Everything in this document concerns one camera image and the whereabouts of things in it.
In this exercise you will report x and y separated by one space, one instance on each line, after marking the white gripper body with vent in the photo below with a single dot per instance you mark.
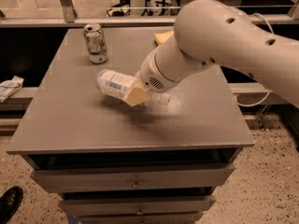
151 76

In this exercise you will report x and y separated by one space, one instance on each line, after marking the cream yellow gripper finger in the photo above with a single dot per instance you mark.
137 95

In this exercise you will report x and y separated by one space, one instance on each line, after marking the clear blue-label plastic bottle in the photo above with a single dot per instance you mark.
117 85

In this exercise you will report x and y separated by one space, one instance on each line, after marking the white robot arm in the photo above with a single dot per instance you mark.
207 32

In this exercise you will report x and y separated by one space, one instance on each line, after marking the green white 7up can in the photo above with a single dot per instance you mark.
95 42

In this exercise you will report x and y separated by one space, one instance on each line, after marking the yellow sponge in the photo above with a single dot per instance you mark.
160 38

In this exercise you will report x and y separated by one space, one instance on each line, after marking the grey drawer cabinet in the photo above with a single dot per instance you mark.
70 125

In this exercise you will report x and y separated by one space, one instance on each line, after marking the top grey drawer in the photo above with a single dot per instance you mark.
133 178

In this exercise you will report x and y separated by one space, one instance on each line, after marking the grey drawer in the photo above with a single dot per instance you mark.
138 206
170 218
133 178

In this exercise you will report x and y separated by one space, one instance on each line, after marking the middle grey drawer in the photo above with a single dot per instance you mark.
138 206

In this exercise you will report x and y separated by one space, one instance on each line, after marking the bottom grey drawer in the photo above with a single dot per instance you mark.
170 218

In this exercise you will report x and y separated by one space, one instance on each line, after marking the black leather shoe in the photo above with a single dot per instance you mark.
9 203

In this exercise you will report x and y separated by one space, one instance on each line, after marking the metal railing frame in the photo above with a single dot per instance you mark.
76 13

